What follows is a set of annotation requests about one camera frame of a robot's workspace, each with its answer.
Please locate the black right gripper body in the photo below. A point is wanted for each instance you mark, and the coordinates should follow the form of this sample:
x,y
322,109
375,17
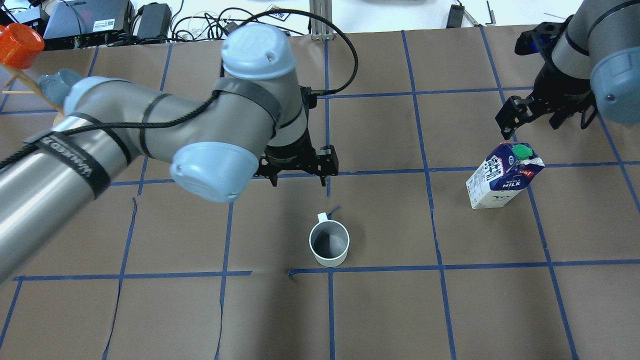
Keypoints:
x,y
564,94

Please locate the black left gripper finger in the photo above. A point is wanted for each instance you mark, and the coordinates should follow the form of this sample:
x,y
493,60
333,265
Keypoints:
x,y
267,170
327,163

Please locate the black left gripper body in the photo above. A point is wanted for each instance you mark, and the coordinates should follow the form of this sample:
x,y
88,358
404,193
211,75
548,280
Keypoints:
x,y
294,156

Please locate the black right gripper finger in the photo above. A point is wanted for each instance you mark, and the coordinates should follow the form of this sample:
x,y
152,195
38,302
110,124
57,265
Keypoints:
x,y
514,113
575,115

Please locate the white mug grey inside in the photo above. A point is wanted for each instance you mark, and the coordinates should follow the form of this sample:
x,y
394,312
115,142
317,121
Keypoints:
x,y
329,241

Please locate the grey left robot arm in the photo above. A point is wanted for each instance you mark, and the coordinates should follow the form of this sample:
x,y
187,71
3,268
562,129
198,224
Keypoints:
x,y
253,124

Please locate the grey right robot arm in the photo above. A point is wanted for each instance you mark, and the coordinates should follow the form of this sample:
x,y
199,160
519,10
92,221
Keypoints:
x,y
591,67

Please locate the whole milk carton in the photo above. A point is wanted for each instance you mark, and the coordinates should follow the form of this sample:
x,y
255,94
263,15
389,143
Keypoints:
x,y
504,173

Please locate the black power brick right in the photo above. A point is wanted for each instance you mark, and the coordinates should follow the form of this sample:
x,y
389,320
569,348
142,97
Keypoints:
x,y
455,16

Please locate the remote control with coloured buttons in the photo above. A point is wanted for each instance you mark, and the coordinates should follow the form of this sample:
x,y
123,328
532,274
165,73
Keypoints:
x,y
275,12

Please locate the black power adapter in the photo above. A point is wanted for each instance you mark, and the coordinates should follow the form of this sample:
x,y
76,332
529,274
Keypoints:
x,y
229,27

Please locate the light blue mug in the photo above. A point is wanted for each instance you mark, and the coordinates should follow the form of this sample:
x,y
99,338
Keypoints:
x,y
56,87

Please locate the black electronics box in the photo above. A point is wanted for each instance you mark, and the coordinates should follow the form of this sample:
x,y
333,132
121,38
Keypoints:
x,y
78,24

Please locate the wooden mug tree stand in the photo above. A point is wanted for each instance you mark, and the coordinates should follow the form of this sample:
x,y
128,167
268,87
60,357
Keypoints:
x,y
34,88

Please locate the orange mug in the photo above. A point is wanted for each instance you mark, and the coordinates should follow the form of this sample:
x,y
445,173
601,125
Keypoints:
x,y
20,45

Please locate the aluminium frame post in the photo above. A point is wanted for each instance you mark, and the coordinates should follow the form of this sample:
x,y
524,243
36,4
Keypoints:
x,y
319,27

